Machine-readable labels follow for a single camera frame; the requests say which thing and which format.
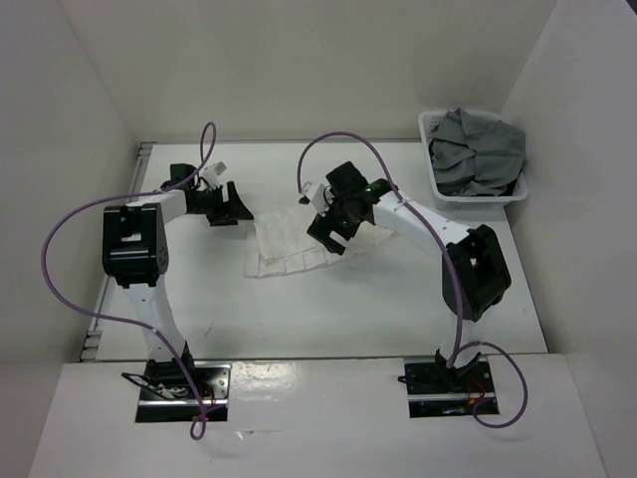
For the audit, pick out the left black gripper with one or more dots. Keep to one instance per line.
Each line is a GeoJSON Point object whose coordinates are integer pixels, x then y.
{"type": "Point", "coordinates": [237, 208]}

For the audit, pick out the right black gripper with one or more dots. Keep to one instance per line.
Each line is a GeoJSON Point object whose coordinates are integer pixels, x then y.
{"type": "Point", "coordinates": [320, 227]}

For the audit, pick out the white pleated skirt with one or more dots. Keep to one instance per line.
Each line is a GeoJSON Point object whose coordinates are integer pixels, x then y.
{"type": "Point", "coordinates": [278, 244]}

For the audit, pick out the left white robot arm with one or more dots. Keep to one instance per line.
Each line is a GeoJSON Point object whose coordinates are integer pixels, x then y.
{"type": "Point", "coordinates": [135, 253]}

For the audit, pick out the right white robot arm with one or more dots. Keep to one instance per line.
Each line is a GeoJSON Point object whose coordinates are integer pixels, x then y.
{"type": "Point", "coordinates": [474, 272]}

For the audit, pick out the white plastic basket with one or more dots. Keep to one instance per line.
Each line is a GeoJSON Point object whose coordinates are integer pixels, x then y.
{"type": "Point", "coordinates": [429, 120]}

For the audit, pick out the grey skirt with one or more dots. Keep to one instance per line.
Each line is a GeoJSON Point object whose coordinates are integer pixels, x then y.
{"type": "Point", "coordinates": [476, 157]}

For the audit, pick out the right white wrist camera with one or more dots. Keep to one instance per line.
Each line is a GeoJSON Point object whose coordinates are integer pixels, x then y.
{"type": "Point", "coordinates": [318, 196]}

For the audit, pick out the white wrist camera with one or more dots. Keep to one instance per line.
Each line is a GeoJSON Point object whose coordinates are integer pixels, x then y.
{"type": "Point", "coordinates": [318, 196]}
{"type": "Point", "coordinates": [211, 174]}

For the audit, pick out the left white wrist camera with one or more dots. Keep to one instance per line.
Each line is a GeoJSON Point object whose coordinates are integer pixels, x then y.
{"type": "Point", "coordinates": [211, 174]}

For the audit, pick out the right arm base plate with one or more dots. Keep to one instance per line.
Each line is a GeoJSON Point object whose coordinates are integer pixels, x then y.
{"type": "Point", "coordinates": [430, 396]}

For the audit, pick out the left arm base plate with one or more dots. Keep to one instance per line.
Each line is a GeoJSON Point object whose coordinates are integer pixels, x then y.
{"type": "Point", "coordinates": [166, 397]}

